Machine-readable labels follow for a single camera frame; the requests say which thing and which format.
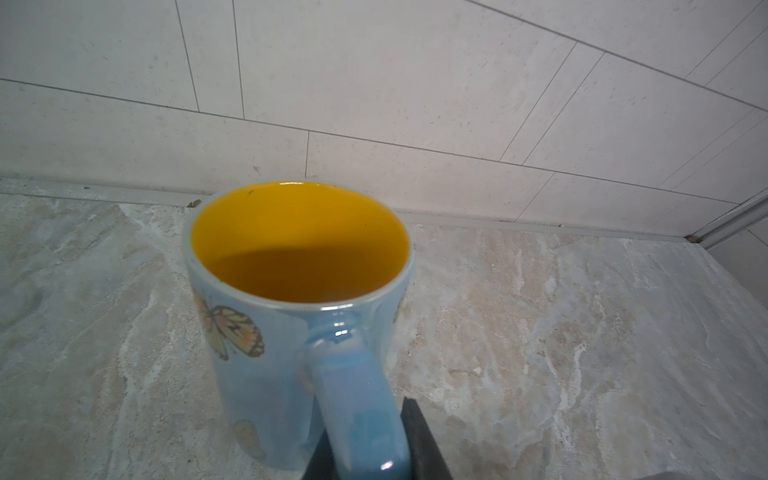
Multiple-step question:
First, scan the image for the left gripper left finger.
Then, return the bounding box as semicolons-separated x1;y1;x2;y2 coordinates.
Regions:
301;431;339;480

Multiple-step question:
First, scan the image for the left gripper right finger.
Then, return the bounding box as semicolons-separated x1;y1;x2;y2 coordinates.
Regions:
401;397;453;480

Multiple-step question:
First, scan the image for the light blue butterfly mug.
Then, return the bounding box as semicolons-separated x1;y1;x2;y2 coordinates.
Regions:
182;181;415;479

